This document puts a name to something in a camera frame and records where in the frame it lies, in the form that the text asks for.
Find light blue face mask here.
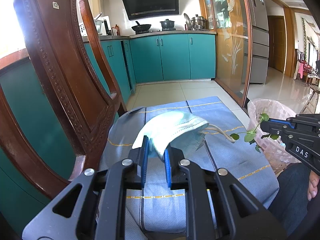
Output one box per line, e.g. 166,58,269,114
132,111,235,161

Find green leafy stem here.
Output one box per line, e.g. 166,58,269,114
229,113,279,152

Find teal lower kitchen cabinets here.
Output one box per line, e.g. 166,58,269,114
1,33,215,235

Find person right hand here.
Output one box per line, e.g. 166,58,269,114
307,171,319,201

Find wooden side table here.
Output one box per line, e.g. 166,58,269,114
300,85,320,114

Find person leg in jeans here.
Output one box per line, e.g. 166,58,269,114
268,163,310,235

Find silver refrigerator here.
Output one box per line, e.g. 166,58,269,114
248,0,269,84

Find brown wooden door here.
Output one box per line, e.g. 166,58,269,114
267,16,286,73

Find black wok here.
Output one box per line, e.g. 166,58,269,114
131,21,151,35

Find brown sauce bottle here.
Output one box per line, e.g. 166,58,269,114
114,24,120,36

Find wooden frosted glass door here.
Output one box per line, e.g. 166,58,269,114
199,0,253,108

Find dark cooking pot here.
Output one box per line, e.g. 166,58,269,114
160,19,176,31

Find dark wooden chair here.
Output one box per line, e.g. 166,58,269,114
14,0,126,179

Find steel pot lid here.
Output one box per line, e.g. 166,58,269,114
183,13,193,30

